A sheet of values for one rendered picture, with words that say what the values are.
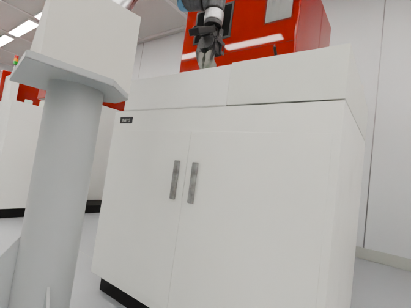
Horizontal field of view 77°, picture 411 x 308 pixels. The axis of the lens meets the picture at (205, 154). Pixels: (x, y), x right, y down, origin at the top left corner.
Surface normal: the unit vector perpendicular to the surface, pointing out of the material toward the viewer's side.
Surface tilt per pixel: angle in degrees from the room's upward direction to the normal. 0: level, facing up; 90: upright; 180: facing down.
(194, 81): 90
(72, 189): 90
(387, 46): 90
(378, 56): 90
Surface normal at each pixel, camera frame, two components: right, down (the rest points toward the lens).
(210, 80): -0.58, -0.13
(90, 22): 0.69, 0.04
